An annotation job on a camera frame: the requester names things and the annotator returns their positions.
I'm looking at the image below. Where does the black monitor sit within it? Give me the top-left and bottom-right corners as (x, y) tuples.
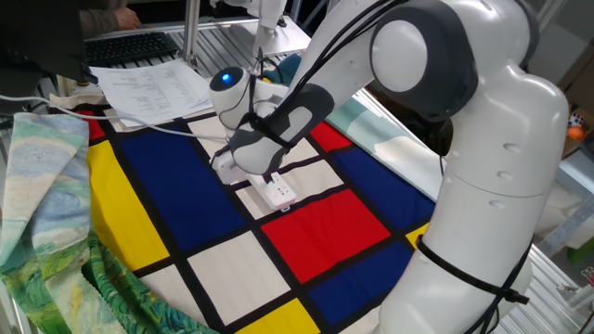
(0, 0), (99, 117)

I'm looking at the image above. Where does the grey perforated steel strut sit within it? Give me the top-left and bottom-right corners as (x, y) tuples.
(540, 197), (594, 257)

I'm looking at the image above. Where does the green painted landscape cloth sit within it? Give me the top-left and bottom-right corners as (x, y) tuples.
(0, 112), (219, 334)

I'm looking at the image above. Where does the grey power strip cord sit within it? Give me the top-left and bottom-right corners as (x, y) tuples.
(0, 95), (228, 143)

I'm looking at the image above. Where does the pale teal white cloth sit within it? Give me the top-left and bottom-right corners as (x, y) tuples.
(324, 96), (446, 200)

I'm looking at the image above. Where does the person in dark jacket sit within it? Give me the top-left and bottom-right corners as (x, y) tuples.
(78, 0), (143, 39)

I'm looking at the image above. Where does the aluminium profile bar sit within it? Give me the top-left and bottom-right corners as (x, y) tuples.
(181, 0), (201, 64)
(537, 0), (570, 33)

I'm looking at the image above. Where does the colour block grid tablecloth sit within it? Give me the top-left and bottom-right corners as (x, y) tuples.
(48, 92), (437, 334)

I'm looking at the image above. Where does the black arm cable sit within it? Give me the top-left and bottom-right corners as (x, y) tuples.
(211, 0), (535, 334)

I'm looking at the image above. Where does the printed paper sheet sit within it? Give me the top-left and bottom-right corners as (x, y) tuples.
(88, 58), (213, 129)

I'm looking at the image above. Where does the brown cardboard box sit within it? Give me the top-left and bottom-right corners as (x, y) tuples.
(562, 109), (594, 161)

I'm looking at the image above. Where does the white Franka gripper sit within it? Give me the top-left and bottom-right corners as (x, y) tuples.
(212, 148), (275, 186)

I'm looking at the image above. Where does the white four-socket power strip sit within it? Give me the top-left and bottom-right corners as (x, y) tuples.
(248, 171), (297, 213)

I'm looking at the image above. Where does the black keyboard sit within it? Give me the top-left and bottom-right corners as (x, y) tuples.
(83, 31), (181, 69)

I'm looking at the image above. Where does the white device on base plate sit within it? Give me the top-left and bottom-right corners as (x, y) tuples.
(217, 0), (312, 58)

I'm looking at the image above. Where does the grey metal shelf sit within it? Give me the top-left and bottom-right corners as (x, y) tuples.
(556, 148), (594, 199)

